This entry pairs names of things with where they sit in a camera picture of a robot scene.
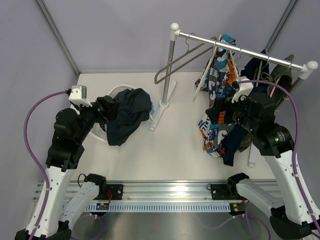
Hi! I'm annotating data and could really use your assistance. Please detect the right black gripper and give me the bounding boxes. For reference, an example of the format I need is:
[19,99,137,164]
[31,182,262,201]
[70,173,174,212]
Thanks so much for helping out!
[206,91,258,133]

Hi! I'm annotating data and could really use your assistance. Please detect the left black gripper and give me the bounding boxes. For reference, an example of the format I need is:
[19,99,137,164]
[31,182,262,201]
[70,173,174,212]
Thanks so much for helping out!
[74,97,120,144]

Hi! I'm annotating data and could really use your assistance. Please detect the beige wooden hanger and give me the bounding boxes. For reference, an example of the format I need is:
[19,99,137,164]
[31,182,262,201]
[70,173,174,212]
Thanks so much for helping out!
[192,44,218,102]

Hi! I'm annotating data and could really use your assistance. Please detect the light blue shorts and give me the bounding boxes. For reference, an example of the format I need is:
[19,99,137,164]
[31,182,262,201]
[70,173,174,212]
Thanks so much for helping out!
[149,102,155,117]

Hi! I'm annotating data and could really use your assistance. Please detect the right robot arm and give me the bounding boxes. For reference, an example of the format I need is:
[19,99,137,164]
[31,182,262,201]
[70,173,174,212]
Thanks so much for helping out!
[205,92,320,240]

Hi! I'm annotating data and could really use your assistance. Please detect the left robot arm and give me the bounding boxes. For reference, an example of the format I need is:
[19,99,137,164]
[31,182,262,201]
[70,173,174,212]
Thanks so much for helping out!
[14,91,119,240]

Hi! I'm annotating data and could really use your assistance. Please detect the navy blue shorts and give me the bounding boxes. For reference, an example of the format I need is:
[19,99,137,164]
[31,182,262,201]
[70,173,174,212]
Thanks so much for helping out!
[221,58,260,167]

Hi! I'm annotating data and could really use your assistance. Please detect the patterned colourful shorts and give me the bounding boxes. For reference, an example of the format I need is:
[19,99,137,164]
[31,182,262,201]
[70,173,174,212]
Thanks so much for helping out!
[194,45,239,158]

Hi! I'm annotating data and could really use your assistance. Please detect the olive green shorts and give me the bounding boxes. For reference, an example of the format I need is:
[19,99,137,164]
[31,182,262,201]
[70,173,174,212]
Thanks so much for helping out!
[251,64,293,104]

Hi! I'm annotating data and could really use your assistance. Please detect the grey hanger with navy shorts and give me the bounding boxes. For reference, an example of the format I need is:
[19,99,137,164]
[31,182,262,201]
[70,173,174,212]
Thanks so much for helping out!
[254,59,272,82]

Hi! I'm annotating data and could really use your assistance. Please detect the pink hanger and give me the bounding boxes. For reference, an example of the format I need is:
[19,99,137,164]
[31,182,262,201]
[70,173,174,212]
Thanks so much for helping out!
[269,62,292,98]

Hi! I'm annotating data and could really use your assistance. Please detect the white perforated plastic basket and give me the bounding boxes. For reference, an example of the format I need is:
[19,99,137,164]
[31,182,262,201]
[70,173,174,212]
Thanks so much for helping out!
[95,85,153,146]

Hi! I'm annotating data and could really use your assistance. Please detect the silver white clothes rack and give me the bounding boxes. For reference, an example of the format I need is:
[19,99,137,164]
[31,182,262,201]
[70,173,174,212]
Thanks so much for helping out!
[148,22,319,168]

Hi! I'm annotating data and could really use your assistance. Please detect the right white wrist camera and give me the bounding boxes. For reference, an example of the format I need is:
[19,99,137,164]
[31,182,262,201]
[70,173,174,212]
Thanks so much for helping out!
[231,80,254,103]

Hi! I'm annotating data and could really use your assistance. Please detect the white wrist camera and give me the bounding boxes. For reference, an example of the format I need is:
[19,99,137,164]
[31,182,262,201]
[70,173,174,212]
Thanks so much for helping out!
[68,85,92,107]
[231,80,254,103]

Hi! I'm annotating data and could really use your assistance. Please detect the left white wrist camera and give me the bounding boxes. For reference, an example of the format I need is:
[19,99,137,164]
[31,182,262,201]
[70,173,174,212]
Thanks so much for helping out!
[68,85,92,107]

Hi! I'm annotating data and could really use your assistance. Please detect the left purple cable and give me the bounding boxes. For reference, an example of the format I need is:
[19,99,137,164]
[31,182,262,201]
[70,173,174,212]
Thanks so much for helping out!
[23,90,105,240]

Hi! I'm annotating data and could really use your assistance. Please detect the white slotted cable duct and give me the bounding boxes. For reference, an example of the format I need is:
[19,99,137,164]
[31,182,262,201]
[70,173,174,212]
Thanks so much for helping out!
[84,202,231,213]

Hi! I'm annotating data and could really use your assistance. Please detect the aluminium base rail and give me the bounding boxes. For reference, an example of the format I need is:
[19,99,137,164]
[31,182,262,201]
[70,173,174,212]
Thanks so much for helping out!
[32,180,305,203]

